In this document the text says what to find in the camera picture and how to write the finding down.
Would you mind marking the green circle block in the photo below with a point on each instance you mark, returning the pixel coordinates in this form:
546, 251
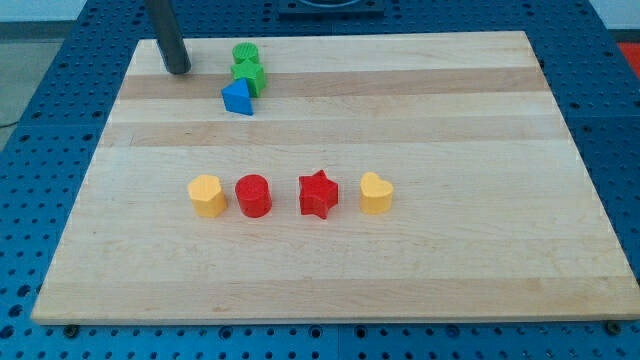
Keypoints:
245, 51

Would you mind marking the green star block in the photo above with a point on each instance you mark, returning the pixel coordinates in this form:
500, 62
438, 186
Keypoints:
253, 73

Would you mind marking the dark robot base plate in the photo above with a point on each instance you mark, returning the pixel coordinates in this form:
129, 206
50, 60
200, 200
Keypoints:
303, 9

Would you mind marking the blue perforated table mat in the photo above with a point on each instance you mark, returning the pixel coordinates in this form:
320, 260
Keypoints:
42, 166

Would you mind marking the wooden board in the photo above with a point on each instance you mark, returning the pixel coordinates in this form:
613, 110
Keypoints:
494, 216

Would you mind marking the red cylinder block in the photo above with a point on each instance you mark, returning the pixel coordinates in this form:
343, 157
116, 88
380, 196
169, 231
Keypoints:
253, 195

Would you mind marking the yellow hexagon block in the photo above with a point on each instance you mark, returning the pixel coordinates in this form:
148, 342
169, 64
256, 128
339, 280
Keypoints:
207, 196

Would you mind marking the red star block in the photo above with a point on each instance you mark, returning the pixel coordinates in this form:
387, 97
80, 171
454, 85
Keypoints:
318, 194

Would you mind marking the blue triangle block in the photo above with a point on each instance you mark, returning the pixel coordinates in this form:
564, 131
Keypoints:
236, 98

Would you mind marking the yellow heart block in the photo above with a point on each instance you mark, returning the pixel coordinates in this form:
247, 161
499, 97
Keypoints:
376, 194

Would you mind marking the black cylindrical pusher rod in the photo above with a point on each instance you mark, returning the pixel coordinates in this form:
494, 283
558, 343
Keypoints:
168, 36

